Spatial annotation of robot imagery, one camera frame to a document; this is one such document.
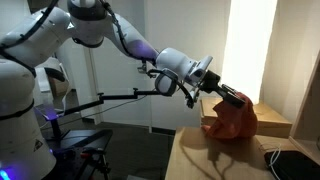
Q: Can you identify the white door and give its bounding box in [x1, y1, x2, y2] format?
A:
[79, 39, 151, 128]

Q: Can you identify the tall white floor lamp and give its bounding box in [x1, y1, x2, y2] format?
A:
[219, 0, 278, 105]

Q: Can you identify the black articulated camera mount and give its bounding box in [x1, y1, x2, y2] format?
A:
[49, 87, 164, 141]

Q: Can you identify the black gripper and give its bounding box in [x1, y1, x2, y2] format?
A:
[198, 70, 247, 109]

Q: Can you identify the low wooden box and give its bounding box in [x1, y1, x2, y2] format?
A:
[199, 96, 293, 139]

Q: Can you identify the black workbench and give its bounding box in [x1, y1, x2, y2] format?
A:
[43, 128, 114, 180]

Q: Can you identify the thin black camera cable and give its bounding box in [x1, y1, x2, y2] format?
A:
[79, 94, 149, 120]

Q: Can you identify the wooden shelf unit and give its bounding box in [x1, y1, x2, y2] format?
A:
[288, 46, 320, 167]

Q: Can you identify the orange towel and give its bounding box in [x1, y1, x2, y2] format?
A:
[201, 92, 259, 140]

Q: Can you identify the door handle with lock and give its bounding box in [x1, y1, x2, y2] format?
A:
[137, 63, 148, 75]

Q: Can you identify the cardboard box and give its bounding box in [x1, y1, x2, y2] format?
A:
[48, 78, 71, 100]

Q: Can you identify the black bag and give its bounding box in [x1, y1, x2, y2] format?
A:
[264, 149, 320, 180]

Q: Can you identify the white chair with black trim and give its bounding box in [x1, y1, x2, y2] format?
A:
[34, 57, 72, 113]

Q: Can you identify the white charging cable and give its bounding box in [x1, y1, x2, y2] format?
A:
[267, 145, 283, 180]

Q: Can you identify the black corrugated cable hose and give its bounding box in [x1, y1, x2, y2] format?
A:
[0, 0, 201, 110]

